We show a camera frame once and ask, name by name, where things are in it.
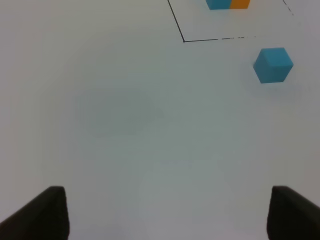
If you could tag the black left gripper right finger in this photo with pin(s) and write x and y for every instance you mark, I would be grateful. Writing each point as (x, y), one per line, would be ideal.
(291, 216)

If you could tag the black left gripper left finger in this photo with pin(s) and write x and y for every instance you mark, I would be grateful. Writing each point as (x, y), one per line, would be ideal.
(45, 217)

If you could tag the orange template block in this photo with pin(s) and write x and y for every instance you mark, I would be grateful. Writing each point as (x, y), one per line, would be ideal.
(239, 4)

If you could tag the blue template block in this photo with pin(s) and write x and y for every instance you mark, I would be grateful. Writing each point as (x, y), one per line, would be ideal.
(218, 4)

